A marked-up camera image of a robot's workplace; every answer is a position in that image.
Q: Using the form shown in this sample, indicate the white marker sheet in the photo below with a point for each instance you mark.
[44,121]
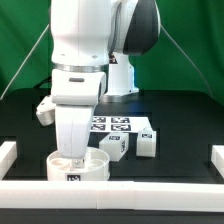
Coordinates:
[119,124]

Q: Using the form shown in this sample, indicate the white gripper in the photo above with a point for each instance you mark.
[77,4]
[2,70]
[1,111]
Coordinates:
[73,125]

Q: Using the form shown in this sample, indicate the white left fence rail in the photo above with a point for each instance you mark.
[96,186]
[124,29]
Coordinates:
[8,155]

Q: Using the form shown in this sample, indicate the white front fence rail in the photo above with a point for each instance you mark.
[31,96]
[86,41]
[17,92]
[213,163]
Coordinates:
[112,195]

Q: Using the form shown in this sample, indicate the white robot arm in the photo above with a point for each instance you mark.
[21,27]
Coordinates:
[85,33]

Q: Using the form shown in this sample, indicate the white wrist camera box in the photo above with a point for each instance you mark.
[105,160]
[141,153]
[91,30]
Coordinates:
[45,111]

